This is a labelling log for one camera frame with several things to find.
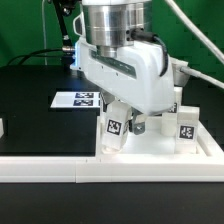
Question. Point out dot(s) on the white L-shaped obstacle fence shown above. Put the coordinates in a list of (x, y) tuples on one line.
[(116, 168)]

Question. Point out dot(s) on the white sheet with AprilTags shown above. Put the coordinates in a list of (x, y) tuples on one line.
[(76, 100)]

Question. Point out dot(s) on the white square tabletop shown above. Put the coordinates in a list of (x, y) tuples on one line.
[(152, 142)]

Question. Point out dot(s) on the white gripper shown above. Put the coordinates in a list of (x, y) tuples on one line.
[(137, 72)]

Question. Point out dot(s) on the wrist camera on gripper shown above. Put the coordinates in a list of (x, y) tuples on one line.
[(180, 78)]

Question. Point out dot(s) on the white part at left edge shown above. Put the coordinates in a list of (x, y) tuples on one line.
[(1, 128)]

